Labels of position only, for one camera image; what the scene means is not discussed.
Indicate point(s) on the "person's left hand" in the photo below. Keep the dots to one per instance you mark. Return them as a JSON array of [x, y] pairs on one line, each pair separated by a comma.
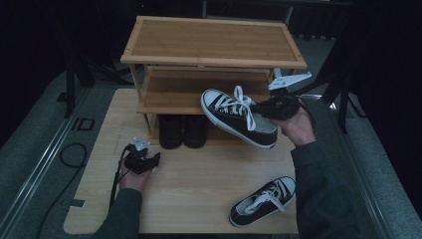
[[134, 181]]

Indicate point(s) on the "wooden shoe rack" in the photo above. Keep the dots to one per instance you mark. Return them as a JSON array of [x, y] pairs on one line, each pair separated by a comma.
[[212, 40]]

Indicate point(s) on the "black and white canvas sneaker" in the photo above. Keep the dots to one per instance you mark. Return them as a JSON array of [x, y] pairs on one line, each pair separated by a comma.
[[288, 186], [239, 127]]

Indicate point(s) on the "black knit shoe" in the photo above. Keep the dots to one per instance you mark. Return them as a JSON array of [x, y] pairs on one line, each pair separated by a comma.
[[170, 132], [195, 132]]

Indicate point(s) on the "black metal stand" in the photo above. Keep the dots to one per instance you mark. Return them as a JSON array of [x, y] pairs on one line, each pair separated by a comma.
[[343, 109], [70, 93]]

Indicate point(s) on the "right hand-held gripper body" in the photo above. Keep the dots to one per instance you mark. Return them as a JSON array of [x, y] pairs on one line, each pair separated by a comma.
[[282, 106]]

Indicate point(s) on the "short silver floor rail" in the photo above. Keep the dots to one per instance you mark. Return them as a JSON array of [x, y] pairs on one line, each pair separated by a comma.
[[312, 97]]

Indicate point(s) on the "person's right hand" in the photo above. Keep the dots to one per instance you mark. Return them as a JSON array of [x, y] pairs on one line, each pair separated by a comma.
[[298, 129]]

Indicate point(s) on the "white bar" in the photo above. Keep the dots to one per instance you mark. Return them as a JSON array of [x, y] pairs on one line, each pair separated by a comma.
[[277, 72]]

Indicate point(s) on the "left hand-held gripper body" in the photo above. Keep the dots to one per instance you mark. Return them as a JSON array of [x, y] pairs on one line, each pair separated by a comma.
[[137, 161]]

